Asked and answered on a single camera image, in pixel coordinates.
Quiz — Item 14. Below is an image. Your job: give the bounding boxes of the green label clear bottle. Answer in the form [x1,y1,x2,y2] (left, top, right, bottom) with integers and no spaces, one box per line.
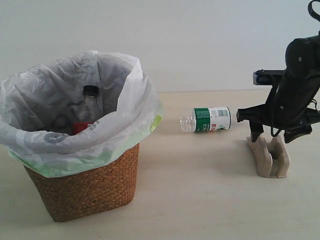
[180,106,237,133]

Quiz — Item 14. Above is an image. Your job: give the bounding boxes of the beige moulded cardboard piece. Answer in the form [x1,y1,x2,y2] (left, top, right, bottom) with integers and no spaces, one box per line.
[246,135,291,179]

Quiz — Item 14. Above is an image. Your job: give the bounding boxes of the red label clear bottle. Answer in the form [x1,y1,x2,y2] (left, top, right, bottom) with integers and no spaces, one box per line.
[72,85,103,135]

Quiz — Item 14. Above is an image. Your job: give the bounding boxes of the woven wicker waste basket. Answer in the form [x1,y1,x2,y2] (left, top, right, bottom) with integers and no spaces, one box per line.
[24,144,140,222]

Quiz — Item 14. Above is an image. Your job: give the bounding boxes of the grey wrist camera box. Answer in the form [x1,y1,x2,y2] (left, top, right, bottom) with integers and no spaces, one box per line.
[253,69,285,86]

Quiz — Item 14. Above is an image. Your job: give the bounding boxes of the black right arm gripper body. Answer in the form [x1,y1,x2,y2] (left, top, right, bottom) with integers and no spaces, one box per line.
[261,35,320,130]

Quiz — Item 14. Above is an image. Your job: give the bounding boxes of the white green plastic bin liner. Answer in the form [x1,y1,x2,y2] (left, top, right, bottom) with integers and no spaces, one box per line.
[0,50,163,178]

